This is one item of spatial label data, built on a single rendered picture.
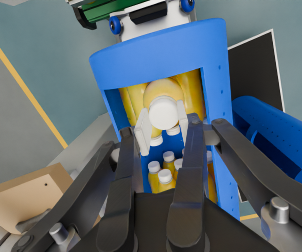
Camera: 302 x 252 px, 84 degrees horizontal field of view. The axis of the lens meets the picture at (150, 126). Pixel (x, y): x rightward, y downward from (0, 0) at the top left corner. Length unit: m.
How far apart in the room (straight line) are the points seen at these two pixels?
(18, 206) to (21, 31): 1.44
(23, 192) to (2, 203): 0.11
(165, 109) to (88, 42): 1.45
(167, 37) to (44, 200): 0.68
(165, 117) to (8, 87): 1.99
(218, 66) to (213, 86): 0.04
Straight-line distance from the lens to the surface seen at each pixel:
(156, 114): 0.21
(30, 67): 1.92
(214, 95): 0.31
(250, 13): 1.63
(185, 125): 0.15
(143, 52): 0.27
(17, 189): 0.80
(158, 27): 0.57
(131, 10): 0.46
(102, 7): 0.64
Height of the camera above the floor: 1.50
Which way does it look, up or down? 66 degrees down
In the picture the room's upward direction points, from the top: 168 degrees counter-clockwise
